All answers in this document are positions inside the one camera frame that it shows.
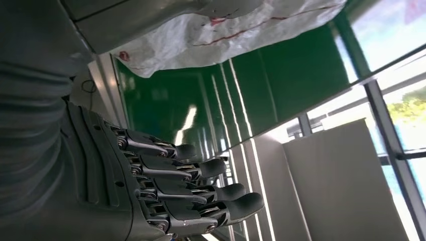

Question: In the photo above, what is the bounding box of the black cable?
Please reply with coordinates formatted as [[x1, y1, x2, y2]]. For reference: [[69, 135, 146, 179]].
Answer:
[[80, 79, 98, 112]]

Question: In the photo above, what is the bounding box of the dark window frame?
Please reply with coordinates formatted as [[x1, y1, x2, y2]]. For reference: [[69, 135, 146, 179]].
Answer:
[[292, 43, 426, 241]]

